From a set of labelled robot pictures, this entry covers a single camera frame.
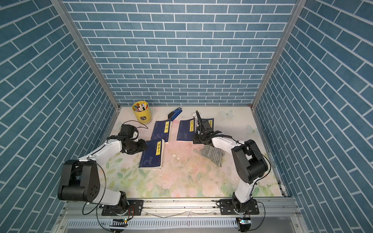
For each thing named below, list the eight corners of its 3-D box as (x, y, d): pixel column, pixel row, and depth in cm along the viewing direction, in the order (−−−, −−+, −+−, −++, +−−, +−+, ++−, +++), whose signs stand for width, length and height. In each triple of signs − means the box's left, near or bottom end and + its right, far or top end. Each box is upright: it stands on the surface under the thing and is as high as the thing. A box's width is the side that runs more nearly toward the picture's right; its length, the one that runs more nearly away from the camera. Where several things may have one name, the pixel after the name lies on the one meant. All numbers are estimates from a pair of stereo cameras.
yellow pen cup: (135, 125, 109) (129, 112, 98) (139, 113, 117) (134, 100, 106) (150, 125, 109) (145, 112, 98) (153, 113, 117) (149, 100, 106)
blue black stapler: (167, 118, 114) (166, 115, 111) (177, 108, 121) (177, 105, 118) (172, 121, 112) (172, 118, 109) (182, 111, 119) (182, 107, 116)
